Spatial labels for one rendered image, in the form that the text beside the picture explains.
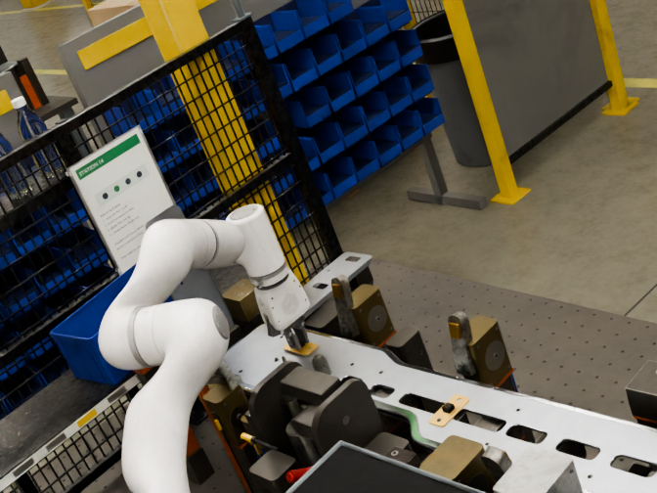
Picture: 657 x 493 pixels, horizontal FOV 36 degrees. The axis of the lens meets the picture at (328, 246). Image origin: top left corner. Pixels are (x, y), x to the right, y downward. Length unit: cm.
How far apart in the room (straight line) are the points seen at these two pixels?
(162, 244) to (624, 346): 117
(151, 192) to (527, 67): 266
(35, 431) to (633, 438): 129
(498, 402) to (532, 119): 317
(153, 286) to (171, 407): 22
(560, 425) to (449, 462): 23
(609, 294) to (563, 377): 157
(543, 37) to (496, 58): 33
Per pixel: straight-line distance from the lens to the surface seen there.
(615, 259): 413
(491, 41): 468
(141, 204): 257
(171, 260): 171
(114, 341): 170
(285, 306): 213
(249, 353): 228
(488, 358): 198
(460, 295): 278
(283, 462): 178
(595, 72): 527
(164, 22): 267
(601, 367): 238
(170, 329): 164
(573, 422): 176
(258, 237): 204
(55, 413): 238
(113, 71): 387
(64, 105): 676
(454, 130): 519
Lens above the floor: 210
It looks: 25 degrees down
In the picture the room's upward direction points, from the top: 22 degrees counter-clockwise
